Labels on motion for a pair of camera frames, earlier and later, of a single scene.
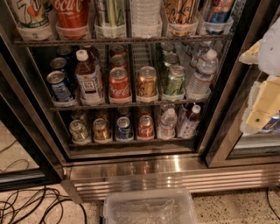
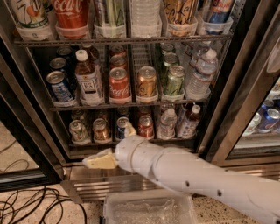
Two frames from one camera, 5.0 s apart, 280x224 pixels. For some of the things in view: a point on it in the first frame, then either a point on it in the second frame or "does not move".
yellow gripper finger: [252, 55] → [129, 130]
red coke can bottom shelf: [145, 128] does not move
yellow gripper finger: [263, 104] → [104, 159]
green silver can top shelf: [110, 12] does not move
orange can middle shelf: [147, 81] does not move
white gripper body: [270, 52] → [124, 152]
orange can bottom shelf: [101, 132] does not move
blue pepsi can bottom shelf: [123, 128] does not move
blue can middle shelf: [60, 87] does not move
